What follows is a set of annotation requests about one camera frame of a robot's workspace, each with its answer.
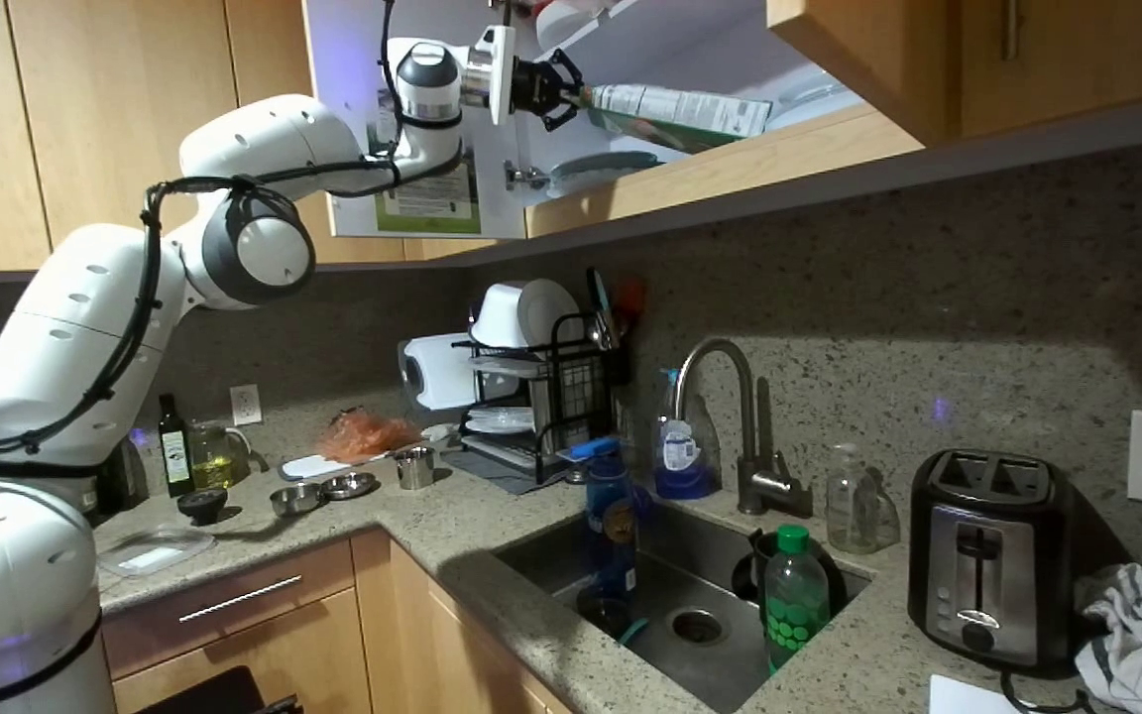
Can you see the white crumpled cloth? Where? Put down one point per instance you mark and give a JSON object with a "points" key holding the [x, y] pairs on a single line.
{"points": [[1140, 639]]}

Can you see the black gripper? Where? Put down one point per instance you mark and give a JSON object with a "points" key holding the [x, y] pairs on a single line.
{"points": [[544, 88]]}

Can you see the open white cabinet door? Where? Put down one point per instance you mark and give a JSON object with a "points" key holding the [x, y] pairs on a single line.
{"points": [[346, 52]]}

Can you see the steel kitchen sink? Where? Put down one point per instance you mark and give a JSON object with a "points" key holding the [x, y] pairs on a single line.
{"points": [[680, 643]]}

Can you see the wooden lower drawer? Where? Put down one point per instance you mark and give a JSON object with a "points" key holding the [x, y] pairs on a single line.
{"points": [[225, 604]]}

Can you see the wooden upper left cabinets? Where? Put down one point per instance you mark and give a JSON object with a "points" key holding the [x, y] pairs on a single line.
{"points": [[100, 93]]}

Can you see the blue water bottle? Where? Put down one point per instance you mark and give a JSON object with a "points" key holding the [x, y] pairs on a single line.
{"points": [[613, 506]]}

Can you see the dark olive oil bottle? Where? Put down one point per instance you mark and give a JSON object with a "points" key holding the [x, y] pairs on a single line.
{"points": [[174, 444]]}

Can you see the black silver toaster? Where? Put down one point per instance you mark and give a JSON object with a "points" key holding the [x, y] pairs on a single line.
{"points": [[989, 556]]}

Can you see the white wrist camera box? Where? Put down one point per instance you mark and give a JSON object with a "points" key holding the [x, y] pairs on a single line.
{"points": [[500, 70]]}

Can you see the green soda bottle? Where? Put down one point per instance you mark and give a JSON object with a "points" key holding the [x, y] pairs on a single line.
{"points": [[796, 595]]}

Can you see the black mug in sink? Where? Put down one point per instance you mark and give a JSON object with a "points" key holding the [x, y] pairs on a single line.
{"points": [[753, 571]]}

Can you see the clear glass soap dispenser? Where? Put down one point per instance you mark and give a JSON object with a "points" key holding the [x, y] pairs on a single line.
{"points": [[858, 509]]}

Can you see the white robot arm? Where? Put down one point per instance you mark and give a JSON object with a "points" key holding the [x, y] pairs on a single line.
{"points": [[225, 230]]}

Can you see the white bowl on rack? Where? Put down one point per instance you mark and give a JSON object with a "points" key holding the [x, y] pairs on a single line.
{"points": [[525, 313]]}

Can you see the small steel cup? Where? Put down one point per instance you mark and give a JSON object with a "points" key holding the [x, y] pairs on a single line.
{"points": [[414, 465]]}

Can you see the steel kitchen faucet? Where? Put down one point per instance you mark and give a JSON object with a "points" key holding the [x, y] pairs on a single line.
{"points": [[758, 472]]}

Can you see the green cereal box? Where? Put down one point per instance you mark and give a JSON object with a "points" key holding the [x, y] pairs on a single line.
{"points": [[680, 121]]}

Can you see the wooden upper right cabinet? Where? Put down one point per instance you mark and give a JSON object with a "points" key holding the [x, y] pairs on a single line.
{"points": [[948, 70]]}

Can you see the orange plastic bag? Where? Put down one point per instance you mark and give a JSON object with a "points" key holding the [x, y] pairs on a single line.
{"points": [[363, 435]]}

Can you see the black dish drying rack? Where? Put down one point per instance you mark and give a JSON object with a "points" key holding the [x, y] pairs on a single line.
{"points": [[539, 400]]}

